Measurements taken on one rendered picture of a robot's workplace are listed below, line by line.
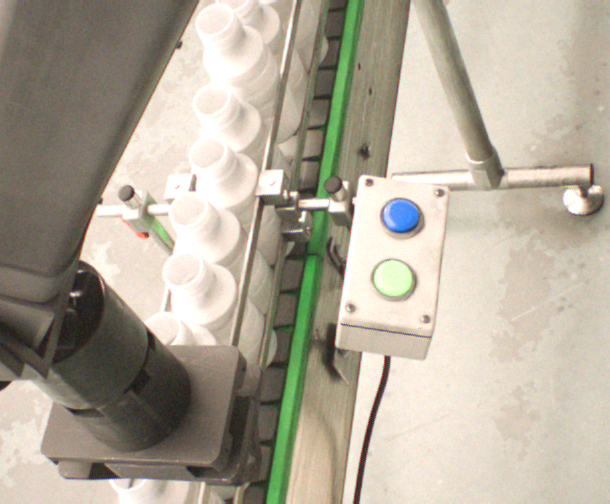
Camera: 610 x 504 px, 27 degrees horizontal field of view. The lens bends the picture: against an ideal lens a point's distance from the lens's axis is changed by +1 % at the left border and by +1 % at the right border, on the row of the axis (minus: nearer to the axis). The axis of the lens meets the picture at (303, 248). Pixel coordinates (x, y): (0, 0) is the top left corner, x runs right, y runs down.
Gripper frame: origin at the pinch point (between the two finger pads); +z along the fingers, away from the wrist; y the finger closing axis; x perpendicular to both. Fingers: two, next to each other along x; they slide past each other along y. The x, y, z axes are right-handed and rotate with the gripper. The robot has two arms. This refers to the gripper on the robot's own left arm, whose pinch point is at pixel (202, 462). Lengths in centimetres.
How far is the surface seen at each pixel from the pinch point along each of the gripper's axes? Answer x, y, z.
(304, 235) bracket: 34.0, -9.4, 31.9
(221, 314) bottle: 21.8, -12.5, 24.2
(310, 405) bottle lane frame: 20.5, -9.3, 40.8
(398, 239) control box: 29.4, 2.0, 25.0
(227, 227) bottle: 29.9, -13.2, 23.3
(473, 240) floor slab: 93, -19, 136
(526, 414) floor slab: 59, -7, 136
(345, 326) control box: 21.6, -1.8, 25.9
